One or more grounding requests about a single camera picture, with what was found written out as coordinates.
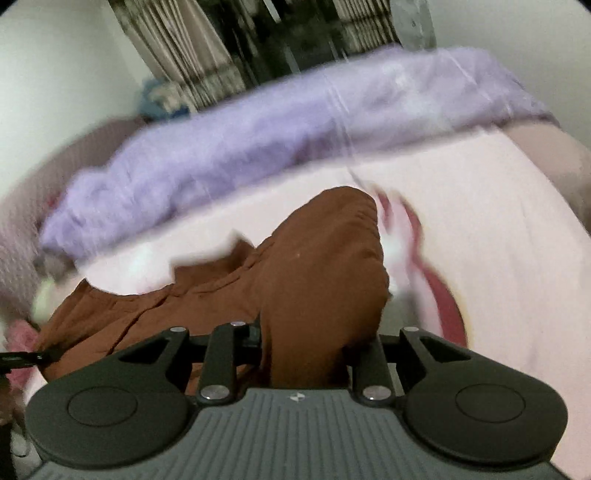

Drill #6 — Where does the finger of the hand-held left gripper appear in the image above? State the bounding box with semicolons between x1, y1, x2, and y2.
0;349;62;371

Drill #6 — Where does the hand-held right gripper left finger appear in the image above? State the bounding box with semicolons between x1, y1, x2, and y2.
111;314;262;403

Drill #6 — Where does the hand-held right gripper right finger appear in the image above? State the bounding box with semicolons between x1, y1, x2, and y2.
344;327;468;403

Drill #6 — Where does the brown jacket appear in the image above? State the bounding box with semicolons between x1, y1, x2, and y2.
34;186;391;389

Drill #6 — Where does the quilted mauve headboard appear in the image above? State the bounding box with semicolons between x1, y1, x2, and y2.
0;115;149;319

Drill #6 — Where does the bed with pink sheet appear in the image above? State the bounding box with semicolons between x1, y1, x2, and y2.
55;121;591;480

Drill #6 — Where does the purple duvet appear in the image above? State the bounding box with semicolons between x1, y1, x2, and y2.
39;45;557;262

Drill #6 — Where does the blue plush toy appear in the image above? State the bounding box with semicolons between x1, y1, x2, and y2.
136;78;198;119

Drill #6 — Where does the beige striped curtain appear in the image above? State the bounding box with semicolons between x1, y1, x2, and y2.
332;0;403;52
107;0;248;112

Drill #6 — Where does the white covered standing fan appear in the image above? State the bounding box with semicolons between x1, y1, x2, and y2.
390;0;438;49

